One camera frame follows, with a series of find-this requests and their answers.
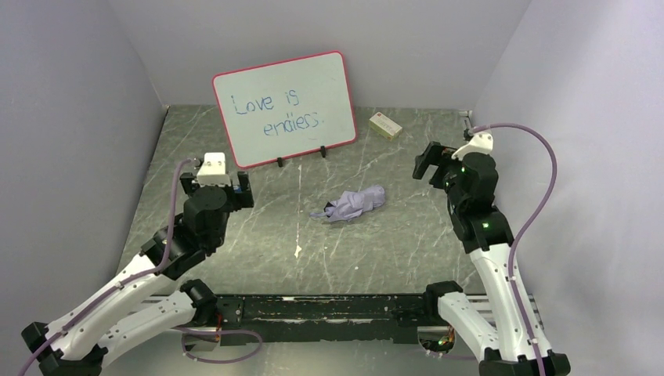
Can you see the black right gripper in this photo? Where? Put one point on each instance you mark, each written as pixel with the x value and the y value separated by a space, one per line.
pixel 442 166

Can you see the white and black folding umbrella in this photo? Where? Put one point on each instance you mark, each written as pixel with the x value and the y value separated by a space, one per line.
pixel 352 204

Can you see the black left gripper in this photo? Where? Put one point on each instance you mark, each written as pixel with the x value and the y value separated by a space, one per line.
pixel 228 191

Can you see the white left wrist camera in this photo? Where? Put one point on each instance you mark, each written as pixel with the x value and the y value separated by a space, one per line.
pixel 213 170

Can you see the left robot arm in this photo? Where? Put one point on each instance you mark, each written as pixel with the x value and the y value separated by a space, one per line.
pixel 148 296

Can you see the small cream cardboard box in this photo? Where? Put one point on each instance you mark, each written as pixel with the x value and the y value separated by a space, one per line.
pixel 385 126

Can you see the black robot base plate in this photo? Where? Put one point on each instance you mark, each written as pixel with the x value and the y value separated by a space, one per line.
pixel 399 318

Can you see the aluminium frame rail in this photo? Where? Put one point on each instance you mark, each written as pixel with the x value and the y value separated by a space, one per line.
pixel 510 342

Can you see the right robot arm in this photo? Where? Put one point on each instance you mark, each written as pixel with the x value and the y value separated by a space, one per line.
pixel 514 343

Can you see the red framed whiteboard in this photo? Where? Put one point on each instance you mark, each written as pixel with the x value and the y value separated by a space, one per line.
pixel 286 109

